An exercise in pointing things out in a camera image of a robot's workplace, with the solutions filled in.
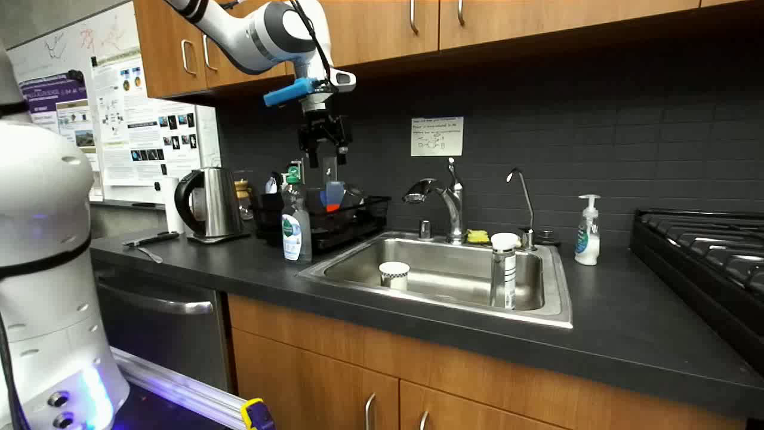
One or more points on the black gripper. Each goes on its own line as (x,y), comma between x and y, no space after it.
(324,127)

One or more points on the clear dish soap bottle green cap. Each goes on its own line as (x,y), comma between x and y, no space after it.
(297,231)

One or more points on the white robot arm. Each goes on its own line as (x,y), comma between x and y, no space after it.
(263,37)

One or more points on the white robot base body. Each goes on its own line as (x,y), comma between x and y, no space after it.
(45,263)

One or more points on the dark bottle yellow label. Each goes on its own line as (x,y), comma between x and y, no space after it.
(244,203)

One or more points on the white hand soap pump bottle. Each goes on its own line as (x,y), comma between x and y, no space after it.
(588,239)

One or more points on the black dish rack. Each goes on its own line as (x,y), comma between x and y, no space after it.
(350,224)

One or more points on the steel electric kettle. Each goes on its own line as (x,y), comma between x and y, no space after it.
(209,203)

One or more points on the chrome kitchen faucet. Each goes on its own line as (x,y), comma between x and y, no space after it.
(451,208)

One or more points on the white cup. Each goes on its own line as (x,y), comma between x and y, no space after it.
(392,276)

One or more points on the stainless steel sink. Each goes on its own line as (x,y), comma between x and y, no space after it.
(445,276)

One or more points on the yellow sponge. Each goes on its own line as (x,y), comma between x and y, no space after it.
(479,238)

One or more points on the white research poster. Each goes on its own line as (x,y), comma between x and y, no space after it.
(135,134)

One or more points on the silver knife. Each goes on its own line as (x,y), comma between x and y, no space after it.
(151,254)

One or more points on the thin chrome drinking faucet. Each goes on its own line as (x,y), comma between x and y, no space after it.
(526,217)

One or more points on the wooden lower cabinets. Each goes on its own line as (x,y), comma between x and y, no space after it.
(335,374)

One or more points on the wooden cabinets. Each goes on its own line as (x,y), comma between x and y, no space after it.
(510,19)
(335,374)

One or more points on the wooden upper cabinets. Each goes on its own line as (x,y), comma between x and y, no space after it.
(510,19)

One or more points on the stainless steel dishwasher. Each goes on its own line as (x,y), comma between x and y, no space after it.
(169,326)

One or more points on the purple research poster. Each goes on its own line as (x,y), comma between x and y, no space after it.
(59,111)

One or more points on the whiteboard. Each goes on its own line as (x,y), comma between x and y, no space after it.
(73,43)

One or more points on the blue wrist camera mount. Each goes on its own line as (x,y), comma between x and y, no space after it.
(287,92)

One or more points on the white paper wall note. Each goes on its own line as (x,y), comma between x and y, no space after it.
(436,138)

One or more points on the white cart frame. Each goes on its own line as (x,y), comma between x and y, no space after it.
(183,390)

